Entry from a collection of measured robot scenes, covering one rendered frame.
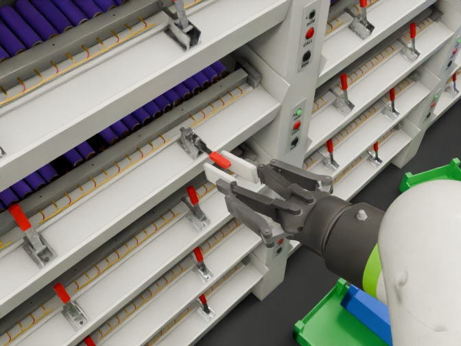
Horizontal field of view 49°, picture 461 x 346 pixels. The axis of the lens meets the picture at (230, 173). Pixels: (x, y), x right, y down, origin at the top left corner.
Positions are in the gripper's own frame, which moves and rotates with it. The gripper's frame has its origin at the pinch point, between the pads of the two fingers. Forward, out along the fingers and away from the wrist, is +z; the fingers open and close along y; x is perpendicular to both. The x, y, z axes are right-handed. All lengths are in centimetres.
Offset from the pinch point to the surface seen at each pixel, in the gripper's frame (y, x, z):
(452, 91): 114, -56, 23
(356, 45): 39.8, 0.1, 6.7
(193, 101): 4.5, 5.9, 11.7
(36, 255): -27.5, 2.7, 6.4
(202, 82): 8.7, 6.6, 14.1
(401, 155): 88, -67, 25
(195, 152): -1.0, 1.8, 6.3
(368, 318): 29, -68, -2
